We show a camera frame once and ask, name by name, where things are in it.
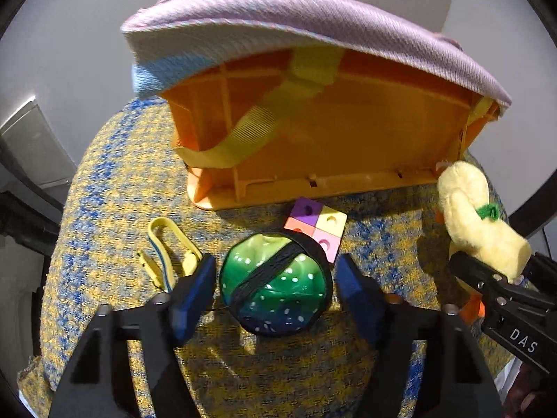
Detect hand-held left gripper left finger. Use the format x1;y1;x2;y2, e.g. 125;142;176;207
48;253;218;418

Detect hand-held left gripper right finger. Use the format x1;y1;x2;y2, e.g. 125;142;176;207
336;254;505;418

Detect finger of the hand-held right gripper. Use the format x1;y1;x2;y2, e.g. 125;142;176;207
524;251;557;299
448;251;525;303

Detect yellow duck plush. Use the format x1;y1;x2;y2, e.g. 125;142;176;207
434;160;533;325

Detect green blue spotted ball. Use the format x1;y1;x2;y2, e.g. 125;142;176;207
218;231;335;339

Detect orange plastic crate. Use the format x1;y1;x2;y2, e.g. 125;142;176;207
167;48;502;210

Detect pink fabric bag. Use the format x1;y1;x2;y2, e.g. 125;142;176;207
121;0;513;170

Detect yellow clip toy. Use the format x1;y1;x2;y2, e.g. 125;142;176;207
138;217;204;292

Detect colourful puzzle cube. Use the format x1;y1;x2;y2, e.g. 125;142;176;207
284;197;348;267

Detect yellow blue plaid blanket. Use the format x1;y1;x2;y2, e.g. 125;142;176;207
17;96;525;418

